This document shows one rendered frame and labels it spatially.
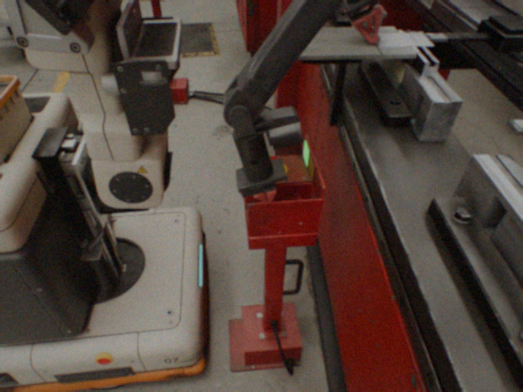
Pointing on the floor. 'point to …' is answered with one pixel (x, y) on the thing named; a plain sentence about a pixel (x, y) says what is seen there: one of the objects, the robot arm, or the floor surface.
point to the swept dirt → (312, 297)
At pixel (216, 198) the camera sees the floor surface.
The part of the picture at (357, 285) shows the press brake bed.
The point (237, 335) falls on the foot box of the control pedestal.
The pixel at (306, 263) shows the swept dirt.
